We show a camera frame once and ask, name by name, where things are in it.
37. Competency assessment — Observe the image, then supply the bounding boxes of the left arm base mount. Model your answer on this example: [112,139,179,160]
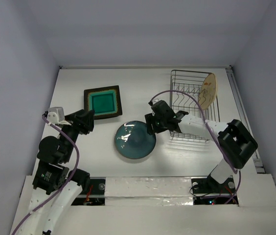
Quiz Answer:
[89,178,106,198]

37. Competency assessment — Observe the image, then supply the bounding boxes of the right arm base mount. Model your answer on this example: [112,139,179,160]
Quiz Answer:
[190,177,235,196]

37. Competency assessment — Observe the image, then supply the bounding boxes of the dark patterned round plate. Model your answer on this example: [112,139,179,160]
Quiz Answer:
[114,120,156,160]

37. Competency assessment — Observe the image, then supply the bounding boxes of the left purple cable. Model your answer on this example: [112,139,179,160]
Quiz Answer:
[9,114,81,235]

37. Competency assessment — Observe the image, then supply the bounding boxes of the teal square plate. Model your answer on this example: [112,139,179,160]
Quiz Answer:
[84,85,123,120]

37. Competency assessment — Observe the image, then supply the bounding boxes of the purple cable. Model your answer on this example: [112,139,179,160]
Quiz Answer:
[9,114,81,235]
[149,90,242,205]

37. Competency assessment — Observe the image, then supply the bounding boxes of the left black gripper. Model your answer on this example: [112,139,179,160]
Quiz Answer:
[60,108,94,161]

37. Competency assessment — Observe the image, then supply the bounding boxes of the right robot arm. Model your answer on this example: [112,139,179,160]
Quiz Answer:
[145,100,258,192]

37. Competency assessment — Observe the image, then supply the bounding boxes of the tan round plate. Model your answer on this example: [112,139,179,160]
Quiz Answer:
[198,73,218,110]

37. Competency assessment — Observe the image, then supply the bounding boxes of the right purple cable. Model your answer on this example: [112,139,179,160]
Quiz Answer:
[149,90,242,205]

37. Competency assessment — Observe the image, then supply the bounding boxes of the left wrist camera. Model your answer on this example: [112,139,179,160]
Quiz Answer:
[42,107,67,125]

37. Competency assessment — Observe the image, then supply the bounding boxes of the metal rail on right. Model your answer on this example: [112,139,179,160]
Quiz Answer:
[226,66,266,174]

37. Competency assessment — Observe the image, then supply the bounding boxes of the wire dish rack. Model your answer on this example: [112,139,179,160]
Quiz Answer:
[169,70,220,142]

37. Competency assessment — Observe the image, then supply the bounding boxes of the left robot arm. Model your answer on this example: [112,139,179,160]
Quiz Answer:
[12,107,94,235]

